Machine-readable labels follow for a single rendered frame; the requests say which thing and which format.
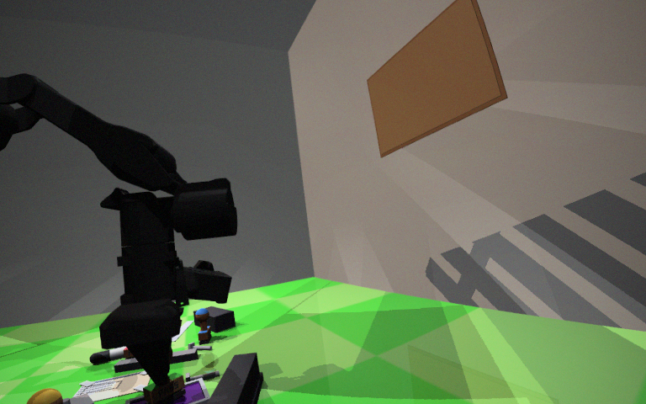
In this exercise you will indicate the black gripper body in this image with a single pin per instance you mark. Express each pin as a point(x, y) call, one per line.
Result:
point(147, 312)

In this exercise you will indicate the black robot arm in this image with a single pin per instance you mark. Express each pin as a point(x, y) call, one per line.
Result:
point(197, 210)

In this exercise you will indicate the brown stamp with blue top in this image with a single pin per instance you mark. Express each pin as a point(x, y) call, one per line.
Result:
point(202, 315)

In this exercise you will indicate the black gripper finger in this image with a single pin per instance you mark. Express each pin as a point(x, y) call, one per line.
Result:
point(181, 312)
point(153, 357)

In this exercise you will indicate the white flat bar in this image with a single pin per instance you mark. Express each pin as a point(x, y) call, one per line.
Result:
point(183, 329)

